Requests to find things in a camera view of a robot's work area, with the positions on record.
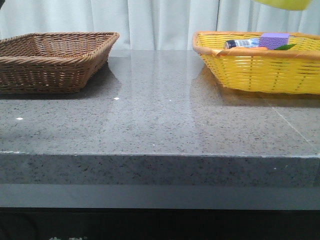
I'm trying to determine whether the yellow tape roll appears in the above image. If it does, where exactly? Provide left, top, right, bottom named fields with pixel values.
left=256, top=0, right=312, bottom=11

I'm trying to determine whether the white curtain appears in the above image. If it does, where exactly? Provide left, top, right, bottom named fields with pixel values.
left=0, top=0, right=320, bottom=50

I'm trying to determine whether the small blue-label bottle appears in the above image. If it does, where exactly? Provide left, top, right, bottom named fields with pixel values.
left=223, top=38, right=260, bottom=49

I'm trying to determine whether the brown wicker basket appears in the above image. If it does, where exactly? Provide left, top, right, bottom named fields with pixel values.
left=0, top=32, right=120, bottom=94

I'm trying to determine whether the purple foam block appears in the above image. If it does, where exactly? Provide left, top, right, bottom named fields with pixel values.
left=258, top=32, right=290, bottom=50

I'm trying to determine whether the orange toy carrot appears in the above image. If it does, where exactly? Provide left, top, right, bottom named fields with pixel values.
left=251, top=44, right=296, bottom=51

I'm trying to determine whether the yellow woven plastic basket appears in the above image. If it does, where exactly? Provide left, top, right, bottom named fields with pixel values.
left=192, top=31, right=320, bottom=95

